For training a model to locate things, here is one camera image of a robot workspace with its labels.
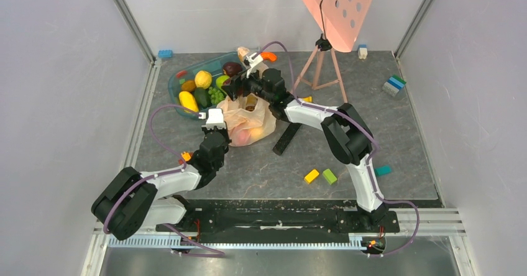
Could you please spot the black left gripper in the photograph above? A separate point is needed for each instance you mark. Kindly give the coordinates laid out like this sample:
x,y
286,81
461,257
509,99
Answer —
x,y
225,132

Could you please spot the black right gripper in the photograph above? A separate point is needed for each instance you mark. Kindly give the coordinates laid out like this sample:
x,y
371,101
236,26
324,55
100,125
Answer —
x,y
234,86

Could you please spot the translucent banana print plastic bag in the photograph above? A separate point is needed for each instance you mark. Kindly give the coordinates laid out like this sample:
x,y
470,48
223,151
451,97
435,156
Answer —
x,y
247,113

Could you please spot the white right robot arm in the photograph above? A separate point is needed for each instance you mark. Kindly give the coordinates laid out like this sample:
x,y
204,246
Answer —
x,y
348,137

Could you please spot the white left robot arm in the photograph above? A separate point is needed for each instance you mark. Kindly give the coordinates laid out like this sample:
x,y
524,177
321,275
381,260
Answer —
x,y
134,198

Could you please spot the dark red fake fruit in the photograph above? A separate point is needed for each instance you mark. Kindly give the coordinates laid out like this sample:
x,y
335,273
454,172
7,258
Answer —
x,y
232,68

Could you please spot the orange fake fruit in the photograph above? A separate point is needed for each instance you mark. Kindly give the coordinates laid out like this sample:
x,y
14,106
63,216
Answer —
x,y
257,133

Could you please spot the green fake pear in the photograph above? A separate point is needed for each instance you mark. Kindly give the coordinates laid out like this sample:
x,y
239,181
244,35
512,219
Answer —
x,y
221,80

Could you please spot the green fake grapes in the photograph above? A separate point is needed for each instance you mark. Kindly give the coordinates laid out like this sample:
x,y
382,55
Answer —
x,y
216,95

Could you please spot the large yellow fake mango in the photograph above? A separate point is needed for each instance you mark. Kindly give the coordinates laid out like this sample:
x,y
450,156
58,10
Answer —
x,y
188,101

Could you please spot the dark green fake avocado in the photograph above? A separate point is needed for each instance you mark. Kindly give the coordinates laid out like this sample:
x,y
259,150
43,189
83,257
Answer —
x,y
202,98

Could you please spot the yellow fake lemon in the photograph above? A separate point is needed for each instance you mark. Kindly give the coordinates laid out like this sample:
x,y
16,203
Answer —
x,y
203,79

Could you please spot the brown fake kiwi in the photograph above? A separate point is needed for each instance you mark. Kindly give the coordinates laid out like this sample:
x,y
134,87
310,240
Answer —
x,y
188,85

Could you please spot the orange red toy brick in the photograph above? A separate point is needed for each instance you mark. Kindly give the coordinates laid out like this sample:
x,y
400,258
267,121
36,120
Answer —
x,y
185,157

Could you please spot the orange curved toy brick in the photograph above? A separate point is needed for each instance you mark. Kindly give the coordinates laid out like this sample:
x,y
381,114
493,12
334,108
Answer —
x,y
268,56

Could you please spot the teal plastic basket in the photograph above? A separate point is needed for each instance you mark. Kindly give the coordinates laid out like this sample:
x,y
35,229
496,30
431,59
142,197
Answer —
x,y
212,65

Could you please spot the white toy brick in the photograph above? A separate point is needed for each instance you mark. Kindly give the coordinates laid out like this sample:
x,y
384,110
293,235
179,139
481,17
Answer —
x,y
362,52

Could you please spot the pink perforated board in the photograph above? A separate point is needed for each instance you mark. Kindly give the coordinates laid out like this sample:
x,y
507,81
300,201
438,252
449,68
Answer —
x,y
340,20

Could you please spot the green toy brick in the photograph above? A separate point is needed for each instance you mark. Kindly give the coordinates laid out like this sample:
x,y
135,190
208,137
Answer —
x,y
329,176

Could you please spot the blue toy brick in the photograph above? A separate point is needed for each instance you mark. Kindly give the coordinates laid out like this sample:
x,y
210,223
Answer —
x,y
163,54

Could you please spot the stacked grey blue green bricks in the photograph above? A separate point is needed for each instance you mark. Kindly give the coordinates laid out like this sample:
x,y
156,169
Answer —
x,y
394,85

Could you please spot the teal toy brick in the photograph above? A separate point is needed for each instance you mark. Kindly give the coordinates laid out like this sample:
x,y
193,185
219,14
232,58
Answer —
x,y
381,171

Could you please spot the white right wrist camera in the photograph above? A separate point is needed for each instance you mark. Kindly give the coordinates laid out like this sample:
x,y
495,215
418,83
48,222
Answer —
x,y
254,64

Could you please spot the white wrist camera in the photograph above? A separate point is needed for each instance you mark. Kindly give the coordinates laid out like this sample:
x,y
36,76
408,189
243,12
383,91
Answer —
x,y
254,64
215,119

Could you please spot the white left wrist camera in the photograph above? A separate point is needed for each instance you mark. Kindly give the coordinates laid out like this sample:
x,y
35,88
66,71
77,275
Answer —
x,y
215,119

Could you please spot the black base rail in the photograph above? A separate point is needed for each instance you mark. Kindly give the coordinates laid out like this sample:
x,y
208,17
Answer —
x,y
283,221

